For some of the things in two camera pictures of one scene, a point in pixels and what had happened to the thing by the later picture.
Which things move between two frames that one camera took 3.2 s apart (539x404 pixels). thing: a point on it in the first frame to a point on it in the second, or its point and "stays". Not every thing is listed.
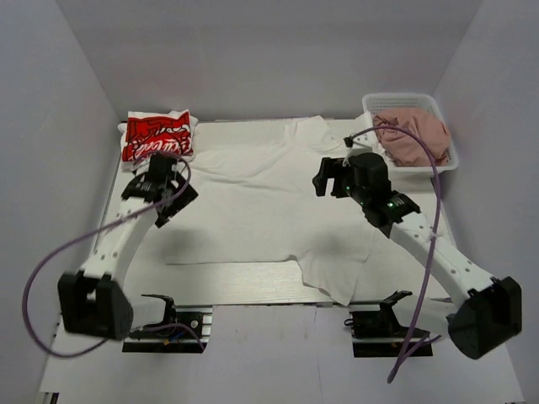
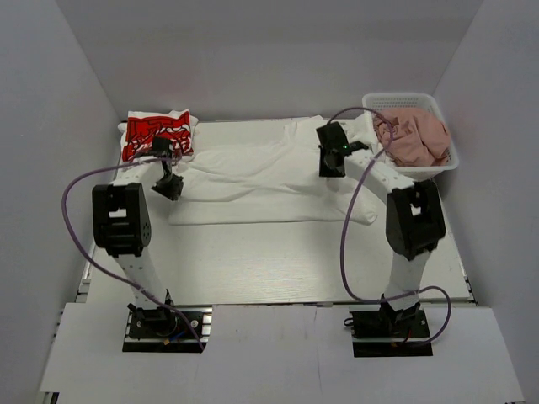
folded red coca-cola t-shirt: (149, 132) stays
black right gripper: (327, 178) to (330, 164)
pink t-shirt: (402, 148) stays
